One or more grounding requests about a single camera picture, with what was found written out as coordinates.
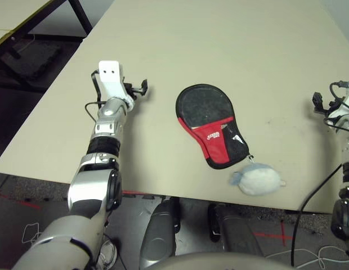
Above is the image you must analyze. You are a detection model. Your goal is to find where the beige side table black frame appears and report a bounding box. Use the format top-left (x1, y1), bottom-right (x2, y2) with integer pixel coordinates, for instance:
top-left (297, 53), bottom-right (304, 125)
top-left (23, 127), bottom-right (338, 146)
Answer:
top-left (0, 0), bottom-right (93, 93)

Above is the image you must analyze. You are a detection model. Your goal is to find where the silver robot torso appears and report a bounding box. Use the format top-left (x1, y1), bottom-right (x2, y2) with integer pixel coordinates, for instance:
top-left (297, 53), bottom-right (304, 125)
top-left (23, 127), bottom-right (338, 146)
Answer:
top-left (163, 251), bottom-right (301, 270)

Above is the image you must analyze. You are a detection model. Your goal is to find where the robot leg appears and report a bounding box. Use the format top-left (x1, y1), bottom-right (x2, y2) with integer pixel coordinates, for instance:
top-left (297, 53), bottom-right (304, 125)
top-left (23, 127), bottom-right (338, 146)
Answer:
top-left (138, 196), bottom-right (181, 270)
top-left (207, 202), bottom-right (262, 259)

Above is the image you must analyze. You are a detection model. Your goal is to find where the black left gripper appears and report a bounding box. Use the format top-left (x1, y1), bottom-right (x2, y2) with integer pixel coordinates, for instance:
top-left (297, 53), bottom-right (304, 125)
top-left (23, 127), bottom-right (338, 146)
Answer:
top-left (122, 79), bottom-right (149, 98)

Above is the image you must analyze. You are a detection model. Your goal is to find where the white blue plush keychain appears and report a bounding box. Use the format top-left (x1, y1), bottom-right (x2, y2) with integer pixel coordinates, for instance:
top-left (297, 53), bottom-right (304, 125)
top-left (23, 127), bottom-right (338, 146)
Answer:
top-left (229, 163), bottom-right (287, 195)

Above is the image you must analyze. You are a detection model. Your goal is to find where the robot left leg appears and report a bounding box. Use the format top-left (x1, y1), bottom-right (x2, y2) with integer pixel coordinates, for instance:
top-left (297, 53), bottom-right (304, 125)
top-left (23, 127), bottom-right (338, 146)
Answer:
top-left (138, 196), bottom-right (181, 270)

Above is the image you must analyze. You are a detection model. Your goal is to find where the dark floor mat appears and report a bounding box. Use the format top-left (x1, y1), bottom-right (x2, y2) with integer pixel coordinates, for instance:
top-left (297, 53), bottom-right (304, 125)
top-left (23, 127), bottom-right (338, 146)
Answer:
top-left (0, 39), bottom-right (62, 82)

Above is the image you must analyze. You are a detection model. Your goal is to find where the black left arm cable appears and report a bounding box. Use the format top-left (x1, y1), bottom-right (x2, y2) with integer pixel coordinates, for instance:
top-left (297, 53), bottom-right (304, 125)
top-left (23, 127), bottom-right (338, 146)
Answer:
top-left (84, 70), bottom-right (108, 122)

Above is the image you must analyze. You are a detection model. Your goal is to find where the black red paddle case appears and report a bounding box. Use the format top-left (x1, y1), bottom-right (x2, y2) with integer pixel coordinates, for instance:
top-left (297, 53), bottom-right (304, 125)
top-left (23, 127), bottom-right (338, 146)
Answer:
top-left (175, 83), bottom-right (250, 170)

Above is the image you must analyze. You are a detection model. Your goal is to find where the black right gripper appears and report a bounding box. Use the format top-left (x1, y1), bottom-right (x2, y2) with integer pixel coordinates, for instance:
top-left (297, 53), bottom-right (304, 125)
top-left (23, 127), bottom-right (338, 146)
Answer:
top-left (312, 92), bottom-right (346, 116)

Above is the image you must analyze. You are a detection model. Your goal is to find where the thin white cord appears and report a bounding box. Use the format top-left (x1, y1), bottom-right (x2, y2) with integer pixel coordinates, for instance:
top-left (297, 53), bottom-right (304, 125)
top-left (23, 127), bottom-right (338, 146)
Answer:
top-left (18, 33), bottom-right (37, 56)

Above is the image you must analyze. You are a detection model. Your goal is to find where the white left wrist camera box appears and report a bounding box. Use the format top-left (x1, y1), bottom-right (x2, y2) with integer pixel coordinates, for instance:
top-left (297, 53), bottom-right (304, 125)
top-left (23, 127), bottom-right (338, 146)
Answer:
top-left (98, 60), bottom-right (130, 106)

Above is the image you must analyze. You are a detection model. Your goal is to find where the robot right leg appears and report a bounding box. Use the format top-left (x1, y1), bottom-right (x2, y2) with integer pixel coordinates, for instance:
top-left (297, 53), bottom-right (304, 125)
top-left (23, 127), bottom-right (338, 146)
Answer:
top-left (207, 202), bottom-right (262, 259)

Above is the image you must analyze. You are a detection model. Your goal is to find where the white floor cable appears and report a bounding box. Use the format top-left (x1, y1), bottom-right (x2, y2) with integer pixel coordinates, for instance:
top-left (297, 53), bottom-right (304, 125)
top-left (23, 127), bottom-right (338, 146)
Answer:
top-left (264, 244), bottom-right (349, 269)
top-left (21, 223), bottom-right (43, 245)

